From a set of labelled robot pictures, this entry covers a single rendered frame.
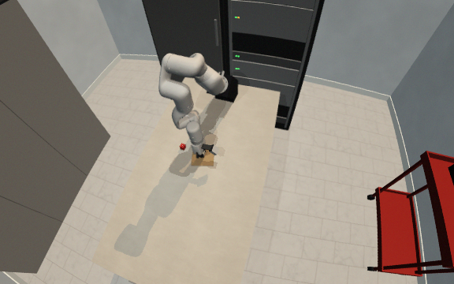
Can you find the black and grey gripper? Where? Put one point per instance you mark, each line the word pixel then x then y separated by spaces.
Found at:
pixel 198 150

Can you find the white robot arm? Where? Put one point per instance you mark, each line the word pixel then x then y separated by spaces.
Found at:
pixel 180 93

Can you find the tan mat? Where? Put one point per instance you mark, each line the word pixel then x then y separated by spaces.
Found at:
pixel 208 160

